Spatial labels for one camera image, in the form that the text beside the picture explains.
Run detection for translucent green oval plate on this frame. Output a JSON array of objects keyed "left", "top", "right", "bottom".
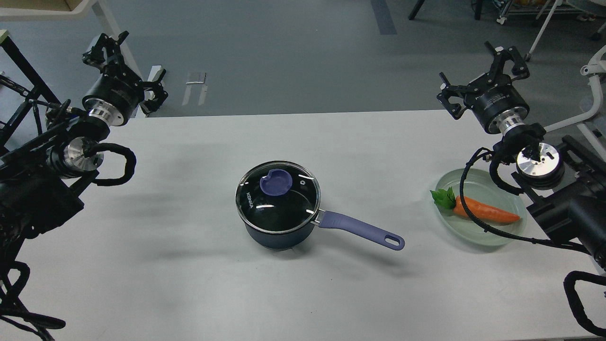
[{"left": 430, "top": 168, "right": 526, "bottom": 247}]

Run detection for orange toy carrot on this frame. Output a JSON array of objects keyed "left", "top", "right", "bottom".
[{"left": 430, "top": 187, "right": 521, "bottom": 224}]

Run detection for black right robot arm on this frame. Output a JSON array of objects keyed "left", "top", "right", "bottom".
[{"left": 431, "top": 42, "right": 606, "bottom": 270}]

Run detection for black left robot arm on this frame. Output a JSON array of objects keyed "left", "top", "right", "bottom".
[{"left": 0, "top": 31, "right": 168, "bottom": 341}]

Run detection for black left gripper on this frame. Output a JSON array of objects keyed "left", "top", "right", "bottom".
[{"left": 82, "top": 31, "right": 168, "bottom": 126}]

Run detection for white desk with legs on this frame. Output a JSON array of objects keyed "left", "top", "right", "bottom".
[{"left": 0, "top": 0, "right": 167, "bottom": 118}]

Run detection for white chair base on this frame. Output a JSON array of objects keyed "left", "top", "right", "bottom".
[{"left": 546, "top": 46, "right": 606, "bottom": 160}]

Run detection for black metal frame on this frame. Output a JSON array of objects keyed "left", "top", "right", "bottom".
[{"left": 0, "top": 30, "right": 60, "bottom": 156}]

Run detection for glass pot lid purple knob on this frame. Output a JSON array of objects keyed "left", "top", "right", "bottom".
[{"left": 235, "top": 161, "right": 321, "bottom": 235}]

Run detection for white rolling cart legs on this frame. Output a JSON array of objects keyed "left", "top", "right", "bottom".
[{"left": 496, "top": 0, "right": 606, "bottom": 61}]

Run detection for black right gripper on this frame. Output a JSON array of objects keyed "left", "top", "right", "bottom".
[{"left": 437, "top": 41, "right": 530, "bottom": 135}]

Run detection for dark blue saucepan purple handle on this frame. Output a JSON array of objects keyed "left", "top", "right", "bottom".
[{"left": 242, "top": 208, "right": 406, "bottom": 251}]

